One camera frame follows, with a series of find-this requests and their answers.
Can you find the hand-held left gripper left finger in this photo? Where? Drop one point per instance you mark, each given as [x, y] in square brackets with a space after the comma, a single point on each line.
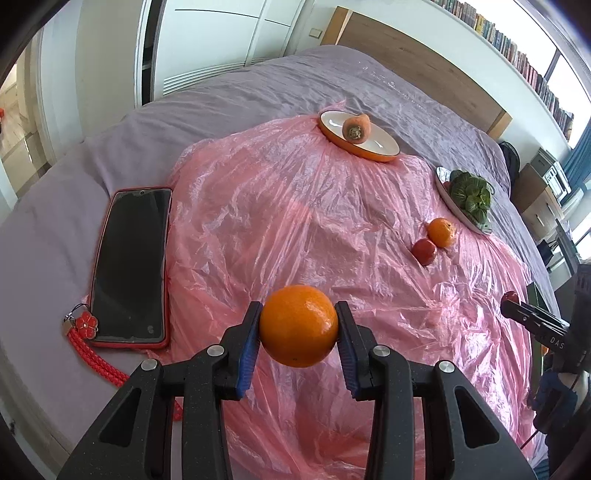
[247, 355]

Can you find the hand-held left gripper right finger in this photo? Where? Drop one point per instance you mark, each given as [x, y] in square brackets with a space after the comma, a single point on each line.
[348, 355]

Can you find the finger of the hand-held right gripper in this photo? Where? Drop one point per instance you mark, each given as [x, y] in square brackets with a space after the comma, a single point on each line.
[531, 319]

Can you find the green rectangular tray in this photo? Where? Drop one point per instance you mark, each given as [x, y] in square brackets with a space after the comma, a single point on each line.
[533, 295]

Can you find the orange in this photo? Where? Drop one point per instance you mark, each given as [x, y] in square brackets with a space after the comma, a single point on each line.
[442, 232]
[299, 325]

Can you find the person's right hand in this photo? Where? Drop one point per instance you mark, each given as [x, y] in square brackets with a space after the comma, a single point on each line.
[556, 399]

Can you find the grey chair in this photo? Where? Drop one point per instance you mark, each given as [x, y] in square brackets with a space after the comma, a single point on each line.
[569, 254]

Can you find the wooden dresser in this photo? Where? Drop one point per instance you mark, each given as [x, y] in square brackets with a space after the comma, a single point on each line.
[535, 203]

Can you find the green leafy vegetable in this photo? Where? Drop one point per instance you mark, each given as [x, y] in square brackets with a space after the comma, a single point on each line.
[471, 196]

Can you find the pink plastic sheet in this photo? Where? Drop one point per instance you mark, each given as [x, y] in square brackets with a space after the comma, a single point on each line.
[300, 221]

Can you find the grey printer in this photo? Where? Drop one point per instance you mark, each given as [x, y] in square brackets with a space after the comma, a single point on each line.
[551, 173]

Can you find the smartphone in red case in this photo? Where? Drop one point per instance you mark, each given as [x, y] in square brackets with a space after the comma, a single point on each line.
[131, 263]

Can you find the white round plate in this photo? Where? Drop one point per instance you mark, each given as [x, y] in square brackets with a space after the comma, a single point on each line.
[445, 187]

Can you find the black backpack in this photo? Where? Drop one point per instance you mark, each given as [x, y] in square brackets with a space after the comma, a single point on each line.
[509, 159]

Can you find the teal curtain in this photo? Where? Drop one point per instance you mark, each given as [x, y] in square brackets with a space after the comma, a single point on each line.
[579, 164]

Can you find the orange oval dish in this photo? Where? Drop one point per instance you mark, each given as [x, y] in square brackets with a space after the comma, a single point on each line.
[383, 145]

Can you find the carrot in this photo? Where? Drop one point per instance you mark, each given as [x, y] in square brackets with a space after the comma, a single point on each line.
[356, 128]

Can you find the bed with grey cover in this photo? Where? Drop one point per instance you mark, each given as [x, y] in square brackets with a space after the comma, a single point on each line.
[277, 83]

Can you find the row of books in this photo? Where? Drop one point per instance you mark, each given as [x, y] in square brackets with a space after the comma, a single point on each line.
[508, 46]

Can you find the wooden headboard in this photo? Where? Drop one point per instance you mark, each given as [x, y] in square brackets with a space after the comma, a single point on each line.
[415, 60]

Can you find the white wardrobe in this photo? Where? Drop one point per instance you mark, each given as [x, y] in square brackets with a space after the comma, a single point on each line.
[207, 37]

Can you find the wall switch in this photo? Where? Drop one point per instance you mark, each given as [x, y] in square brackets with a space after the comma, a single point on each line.
[316, 32]

